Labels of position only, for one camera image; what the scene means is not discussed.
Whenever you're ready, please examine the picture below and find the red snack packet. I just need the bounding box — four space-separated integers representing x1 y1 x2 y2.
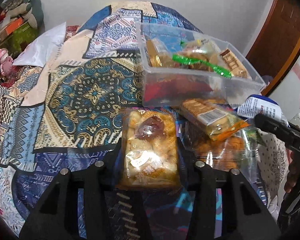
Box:
143 77 213 102

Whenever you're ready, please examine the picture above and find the brown wooden door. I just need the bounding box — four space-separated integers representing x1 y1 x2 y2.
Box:
247 0 300 96

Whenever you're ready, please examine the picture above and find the white pillow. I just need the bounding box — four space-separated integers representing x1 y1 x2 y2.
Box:
13 22 66 67

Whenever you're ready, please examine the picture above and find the square pastry packet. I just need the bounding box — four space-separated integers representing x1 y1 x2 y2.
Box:
117 107 180 190

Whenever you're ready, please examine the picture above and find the patchwork patterned bedspread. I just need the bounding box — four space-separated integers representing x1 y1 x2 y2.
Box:
0 2 274 239

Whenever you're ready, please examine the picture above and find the clear plastic storage bin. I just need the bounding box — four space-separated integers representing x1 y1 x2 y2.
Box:
136 23 266 106

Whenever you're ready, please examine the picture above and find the yellow label cookie bag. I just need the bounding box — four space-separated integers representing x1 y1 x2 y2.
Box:
172 39 234 78

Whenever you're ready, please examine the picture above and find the green cardboard box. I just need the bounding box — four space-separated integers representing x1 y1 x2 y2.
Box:
0 22 39 59

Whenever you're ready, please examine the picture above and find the cluttered green armchair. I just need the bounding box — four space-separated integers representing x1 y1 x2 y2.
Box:
0 0 44 55

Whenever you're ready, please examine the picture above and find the round biscuit clear bag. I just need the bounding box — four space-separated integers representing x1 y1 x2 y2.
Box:
183 123 258 183

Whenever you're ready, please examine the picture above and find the blue white roll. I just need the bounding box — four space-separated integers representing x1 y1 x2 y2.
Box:
236 94 289 127

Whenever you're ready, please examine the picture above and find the pink plush toy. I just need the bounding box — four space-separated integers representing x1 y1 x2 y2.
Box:
0 48 14 77

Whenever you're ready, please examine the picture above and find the orange end cracker packet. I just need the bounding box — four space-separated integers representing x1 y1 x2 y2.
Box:
179 98 249 141

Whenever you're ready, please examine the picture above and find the person's right hand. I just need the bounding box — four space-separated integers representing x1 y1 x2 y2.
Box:
284 152 300 193

